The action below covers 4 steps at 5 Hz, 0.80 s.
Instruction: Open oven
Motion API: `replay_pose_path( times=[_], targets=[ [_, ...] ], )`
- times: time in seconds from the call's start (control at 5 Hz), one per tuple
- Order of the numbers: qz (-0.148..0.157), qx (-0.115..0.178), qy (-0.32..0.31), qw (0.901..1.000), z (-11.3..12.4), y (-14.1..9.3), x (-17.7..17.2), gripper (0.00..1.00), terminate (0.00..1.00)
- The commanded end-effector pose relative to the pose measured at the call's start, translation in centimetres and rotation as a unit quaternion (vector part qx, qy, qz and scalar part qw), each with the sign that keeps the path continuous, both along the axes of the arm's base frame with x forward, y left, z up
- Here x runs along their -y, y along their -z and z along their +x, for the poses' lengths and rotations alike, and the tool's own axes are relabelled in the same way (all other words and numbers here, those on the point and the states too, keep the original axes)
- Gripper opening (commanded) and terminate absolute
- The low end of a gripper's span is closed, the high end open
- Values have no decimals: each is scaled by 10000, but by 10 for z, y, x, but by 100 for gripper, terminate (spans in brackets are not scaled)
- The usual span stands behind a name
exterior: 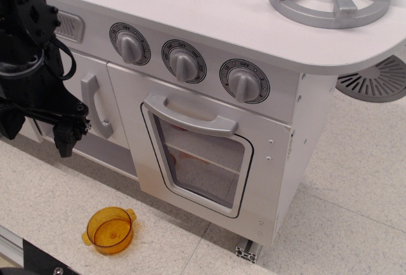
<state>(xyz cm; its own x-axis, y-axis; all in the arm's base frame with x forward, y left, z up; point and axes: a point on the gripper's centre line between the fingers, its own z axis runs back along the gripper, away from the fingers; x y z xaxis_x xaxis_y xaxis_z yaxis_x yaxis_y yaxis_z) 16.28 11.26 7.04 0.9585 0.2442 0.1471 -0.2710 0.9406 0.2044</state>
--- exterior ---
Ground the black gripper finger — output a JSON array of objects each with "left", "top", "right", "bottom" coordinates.
[{"left": 53, "top": 124, "right": 79, "bottom": 158}]

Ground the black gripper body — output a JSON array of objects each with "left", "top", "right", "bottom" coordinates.
[{"left": 1, "top": 45, "right": 90, "bottom": 140}]

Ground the grey oven door handle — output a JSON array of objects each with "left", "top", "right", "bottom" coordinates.
[{"left": 143, "top": 93, "right": 238, "bottom": 138}]

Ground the white oven door with window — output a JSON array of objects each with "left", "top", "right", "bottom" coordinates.
[{"left": 108, "top": 64, "right": 290, "bottom": 247}]

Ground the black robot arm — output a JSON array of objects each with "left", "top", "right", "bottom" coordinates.
[{"left": 1, "top": 0, "right": 90, "bottom": 158}]

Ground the white cabinet door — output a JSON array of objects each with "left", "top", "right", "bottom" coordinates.
[{"left": 64, "top": 51, "right": 129, "bottom": 149}]

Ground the grey vent grille plate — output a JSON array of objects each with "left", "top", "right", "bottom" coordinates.
[{"left": 55, "top": 11, "right": 85, "bottom": 43}]

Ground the orange transparent toy pot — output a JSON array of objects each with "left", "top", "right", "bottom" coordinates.
[{"left": 82, "top": 206, "right": 136, "bottom": 255}]

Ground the grey left stove knob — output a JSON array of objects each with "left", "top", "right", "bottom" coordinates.
[{"left": 109, "top": 23, "right": 151, "bottom": 65}]

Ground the grey stove knob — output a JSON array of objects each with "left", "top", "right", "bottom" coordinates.
[
  {"left": 161, "top": 39, "right": 207, "bottom": 84},
  {"left": 219, "top": 59, "right": 270, "bottom": 104},
  {"left": 109, "top": 23, "right": 151, "bottom": 65}
]

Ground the grey middle stove knob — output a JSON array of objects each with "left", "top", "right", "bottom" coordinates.
[{"left": 161, "top": 39, "right": 207, "bottom": 84}]

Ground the white toy kitchen stove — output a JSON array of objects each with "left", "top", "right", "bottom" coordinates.
[{"left": 18, "top": 0, "right": 406, "bottom": 250}]

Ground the grey right stove knob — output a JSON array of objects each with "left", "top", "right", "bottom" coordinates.
[{"left": 219, "top": 59, "right": 270, "bottom": 104}]

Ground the aluminium extrusion foot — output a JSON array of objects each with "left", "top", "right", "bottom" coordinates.
[{"left": 235, "top": 237, "right": 263, "bottom": 264}]

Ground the grey slotted round disc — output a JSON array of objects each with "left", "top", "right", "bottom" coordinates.
[{"left": 336, "top": 55, "right": 405, "bottom": 103}]

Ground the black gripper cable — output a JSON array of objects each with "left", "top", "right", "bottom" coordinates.
[{"left": 47, "top": 35, "right": 77, "bottom": 81}]

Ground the grey cabinet door handle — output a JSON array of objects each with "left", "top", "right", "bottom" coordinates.
[{"left": 81, "top": 72, "right": 113, "bottom": 140}]

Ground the aluminium frame rail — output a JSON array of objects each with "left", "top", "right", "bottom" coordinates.
[{"left": 1, "top": 226, "right": 24, "bottom": 267}]

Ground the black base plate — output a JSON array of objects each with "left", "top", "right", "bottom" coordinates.
[{"left": 0, "top": 238, "right": 80, "bottom": 275}]

